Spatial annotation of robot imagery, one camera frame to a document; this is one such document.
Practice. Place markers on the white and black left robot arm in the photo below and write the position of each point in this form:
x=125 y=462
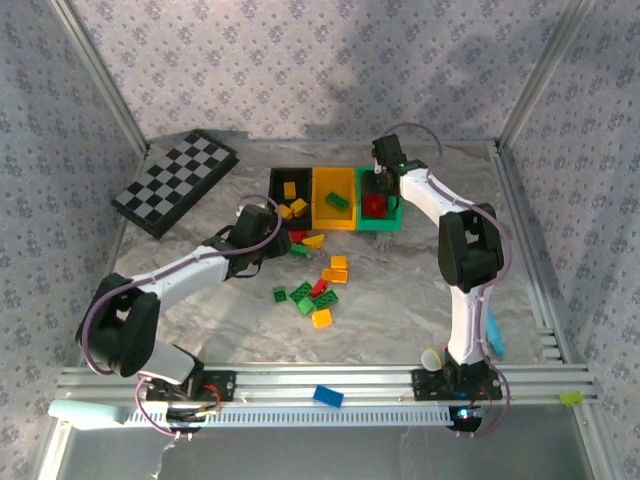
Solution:
x=190 y=272

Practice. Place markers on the cyan plastic object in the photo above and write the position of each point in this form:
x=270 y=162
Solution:
x=495 y=335

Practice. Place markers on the dark green lego brick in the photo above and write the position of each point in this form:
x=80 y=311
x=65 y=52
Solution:
x=325 y=299

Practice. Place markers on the small green lego brick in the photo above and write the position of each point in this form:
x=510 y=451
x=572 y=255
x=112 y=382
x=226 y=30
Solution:
x=280 y=294

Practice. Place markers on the black and white chessboard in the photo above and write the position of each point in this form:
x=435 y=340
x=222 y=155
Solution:
x=175 y=180

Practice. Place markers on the aluminium front rail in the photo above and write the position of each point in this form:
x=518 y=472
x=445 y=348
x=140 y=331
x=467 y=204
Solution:
x=350 y=377

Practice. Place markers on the red lego brick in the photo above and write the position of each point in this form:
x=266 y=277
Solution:
x=380 y=204
x=298 y=235
x=368 y=211
x=318 y=287

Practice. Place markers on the yellow curved lego brick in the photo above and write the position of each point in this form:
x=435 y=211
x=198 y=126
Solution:
x=314 y=241

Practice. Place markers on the lime green lego brick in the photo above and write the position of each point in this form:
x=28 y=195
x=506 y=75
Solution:
x=571 y=398

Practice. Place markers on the aluminium frame post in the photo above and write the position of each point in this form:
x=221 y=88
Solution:
x=545 y=70
x=100 y=75

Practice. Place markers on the light blue foam block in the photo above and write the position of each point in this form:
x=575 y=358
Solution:
x=85 y=414

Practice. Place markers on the blue lego brick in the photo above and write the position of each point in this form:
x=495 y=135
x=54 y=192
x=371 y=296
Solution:
x=328 y=396

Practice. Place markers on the green plastic bin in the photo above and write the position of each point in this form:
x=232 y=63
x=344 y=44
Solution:
x=380 y=225

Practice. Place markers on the round white and yellow object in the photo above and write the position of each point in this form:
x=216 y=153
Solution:
x=432 y=359

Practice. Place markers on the yellow flat lego brick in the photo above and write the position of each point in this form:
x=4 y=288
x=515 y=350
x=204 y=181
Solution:
x=335 y=275

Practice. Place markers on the light green lego brick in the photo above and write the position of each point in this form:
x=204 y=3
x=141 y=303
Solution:
x=306 y=306

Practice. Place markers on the yellow plastic bin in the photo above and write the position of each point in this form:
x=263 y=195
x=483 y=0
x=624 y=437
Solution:
x=345 y=180

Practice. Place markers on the black plastic bin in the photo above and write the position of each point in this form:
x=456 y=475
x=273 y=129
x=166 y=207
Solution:
x=277 y=182

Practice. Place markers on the aluminium side rail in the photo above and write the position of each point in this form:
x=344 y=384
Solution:
x=120 y=240
x=530 y=250

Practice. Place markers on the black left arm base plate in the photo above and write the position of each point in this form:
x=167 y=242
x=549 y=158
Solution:
x=220 y=385

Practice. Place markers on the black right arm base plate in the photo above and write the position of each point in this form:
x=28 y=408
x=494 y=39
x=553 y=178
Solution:
x=425 y=385

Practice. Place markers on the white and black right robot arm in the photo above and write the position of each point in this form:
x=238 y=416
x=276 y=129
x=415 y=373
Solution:
x=430 y=195

